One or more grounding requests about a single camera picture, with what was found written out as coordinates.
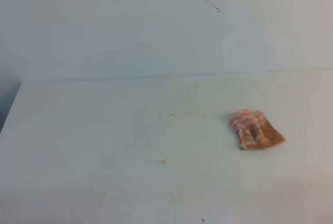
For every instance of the pink white striped rag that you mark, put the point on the pink white striped rag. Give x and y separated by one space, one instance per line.
254 130

